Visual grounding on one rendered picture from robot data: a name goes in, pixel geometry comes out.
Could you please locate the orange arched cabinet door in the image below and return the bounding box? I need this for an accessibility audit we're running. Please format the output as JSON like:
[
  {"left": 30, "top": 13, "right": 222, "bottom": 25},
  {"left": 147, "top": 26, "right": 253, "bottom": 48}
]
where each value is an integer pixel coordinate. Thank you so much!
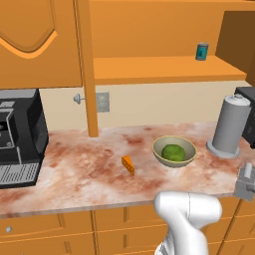
[{"left": 0, "top": 0, "right": 83, "bottom": 91}]

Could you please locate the dark orange open cabinet door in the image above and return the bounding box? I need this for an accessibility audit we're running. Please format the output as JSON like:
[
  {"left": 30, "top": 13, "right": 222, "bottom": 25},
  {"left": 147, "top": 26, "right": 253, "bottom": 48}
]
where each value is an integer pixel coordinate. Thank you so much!
[{"left": 214, "top": 10, "right": 255, "bottom": 88}]

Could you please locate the black coffee machine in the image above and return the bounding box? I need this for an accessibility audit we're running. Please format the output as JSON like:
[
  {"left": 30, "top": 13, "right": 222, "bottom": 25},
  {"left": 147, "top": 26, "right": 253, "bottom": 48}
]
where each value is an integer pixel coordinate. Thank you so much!
[{"left": 0, "top": 88, "right": 50, "bottom": 190}]

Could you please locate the grey wall socket plate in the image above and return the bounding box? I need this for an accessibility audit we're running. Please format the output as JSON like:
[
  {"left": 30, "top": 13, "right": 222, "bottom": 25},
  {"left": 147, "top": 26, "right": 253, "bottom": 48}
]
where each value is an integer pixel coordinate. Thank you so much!
[{"left": 96, "top": 92, "right": 111, "bottom": 114}]

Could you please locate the orange cheese wedge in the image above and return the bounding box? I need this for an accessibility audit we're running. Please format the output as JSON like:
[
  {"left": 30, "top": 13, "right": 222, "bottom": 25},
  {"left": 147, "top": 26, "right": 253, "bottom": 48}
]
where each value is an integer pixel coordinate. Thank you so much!
[{"left": 121, "top": 154, "right": 136, "bottom": 177}]

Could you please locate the teal can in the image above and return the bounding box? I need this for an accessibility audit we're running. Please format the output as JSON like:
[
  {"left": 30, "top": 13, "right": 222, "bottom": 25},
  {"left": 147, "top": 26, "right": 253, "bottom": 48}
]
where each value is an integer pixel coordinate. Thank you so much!
[{"left": 194, "top": 41, "right": 210, "bottom": 62}]

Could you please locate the green salad ball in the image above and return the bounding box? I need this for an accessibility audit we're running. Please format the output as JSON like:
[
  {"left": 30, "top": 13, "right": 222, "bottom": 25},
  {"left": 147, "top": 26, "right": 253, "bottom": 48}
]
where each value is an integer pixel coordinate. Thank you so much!
[{"left": 160, "top": 143, "right": 187, "bottom": 162}]

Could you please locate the pale green salad bowl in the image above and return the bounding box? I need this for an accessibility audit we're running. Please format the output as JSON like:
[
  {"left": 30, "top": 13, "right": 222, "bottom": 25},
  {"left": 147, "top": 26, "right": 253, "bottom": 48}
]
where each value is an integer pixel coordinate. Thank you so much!
[{"left": 151, "top": 134, "right": 198, "bottom": 169}]

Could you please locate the orange open wall cabinet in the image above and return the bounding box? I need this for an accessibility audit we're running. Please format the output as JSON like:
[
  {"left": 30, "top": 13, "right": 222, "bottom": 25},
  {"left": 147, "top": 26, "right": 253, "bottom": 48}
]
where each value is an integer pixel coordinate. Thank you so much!
[{"left": 89, "top": 0, "right": 255, "bottom": 87}]

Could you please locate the orange drawer front with knob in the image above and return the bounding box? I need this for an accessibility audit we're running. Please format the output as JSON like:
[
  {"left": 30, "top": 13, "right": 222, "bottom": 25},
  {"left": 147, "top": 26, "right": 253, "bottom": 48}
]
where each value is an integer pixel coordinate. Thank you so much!
[{"left": 0, "top": 210, "right": 95, "bottom": 241}]

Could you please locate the orange base cabinet front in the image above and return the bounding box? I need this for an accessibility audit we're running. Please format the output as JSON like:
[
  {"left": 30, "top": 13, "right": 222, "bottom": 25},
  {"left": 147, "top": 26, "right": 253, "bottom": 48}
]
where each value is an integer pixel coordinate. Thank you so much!
[{"left": 202, "top": 194, "right": 255, "bottom": 255}]

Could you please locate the black countertop appliance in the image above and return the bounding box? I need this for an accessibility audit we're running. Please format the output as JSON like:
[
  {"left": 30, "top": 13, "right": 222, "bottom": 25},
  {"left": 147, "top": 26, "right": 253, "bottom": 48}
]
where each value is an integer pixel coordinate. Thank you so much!
[{"left": 234, "top": 86, "right": 255, "bottom": 149}]

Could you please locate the grey cheese grater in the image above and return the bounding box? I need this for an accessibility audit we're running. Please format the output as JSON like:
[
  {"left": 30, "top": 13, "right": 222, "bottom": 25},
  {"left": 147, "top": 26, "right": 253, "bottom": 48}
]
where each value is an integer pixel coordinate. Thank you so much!
[{"left": 233, "top": 161, "right": 255, "bottom": 203}]

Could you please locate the silver cabinet door knob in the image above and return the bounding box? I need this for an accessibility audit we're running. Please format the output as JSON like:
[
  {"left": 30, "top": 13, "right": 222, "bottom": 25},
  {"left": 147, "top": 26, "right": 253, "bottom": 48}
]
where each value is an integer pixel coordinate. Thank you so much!
[{"left": 73, "top": 93, "right": 86, "bottom": 106}]

